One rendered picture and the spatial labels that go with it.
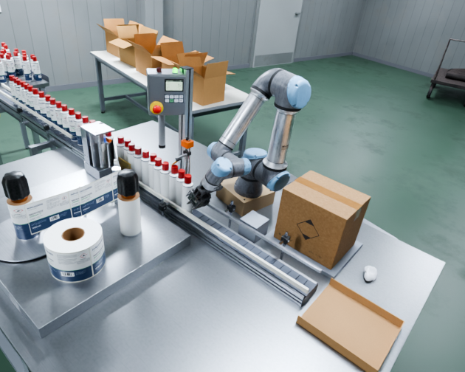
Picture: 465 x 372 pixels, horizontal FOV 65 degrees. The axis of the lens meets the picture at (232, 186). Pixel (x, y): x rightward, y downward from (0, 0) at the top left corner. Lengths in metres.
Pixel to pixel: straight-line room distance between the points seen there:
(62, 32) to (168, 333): 5.18
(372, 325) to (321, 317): 0.19
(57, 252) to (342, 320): 1.05
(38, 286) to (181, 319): 0.53
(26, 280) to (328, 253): 1.16
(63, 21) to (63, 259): 4.91
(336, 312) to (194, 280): 0.56
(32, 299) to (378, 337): 1.22
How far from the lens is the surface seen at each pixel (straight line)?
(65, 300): 1.44
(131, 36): 4.73
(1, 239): 1.75
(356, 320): 1.52
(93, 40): 6.22
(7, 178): 1.56
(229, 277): 1.54
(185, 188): 1.67
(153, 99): 1.71
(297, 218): 1.60
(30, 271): 1.58
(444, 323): 2.96
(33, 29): 5.96
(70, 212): 1.70
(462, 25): 9.59
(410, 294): 1.73
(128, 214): 1.56
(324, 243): 1.59
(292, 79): 1.52
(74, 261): 1.42
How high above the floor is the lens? 1.94
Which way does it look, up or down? 32 degrees down
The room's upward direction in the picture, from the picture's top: 6 degrees clockwise
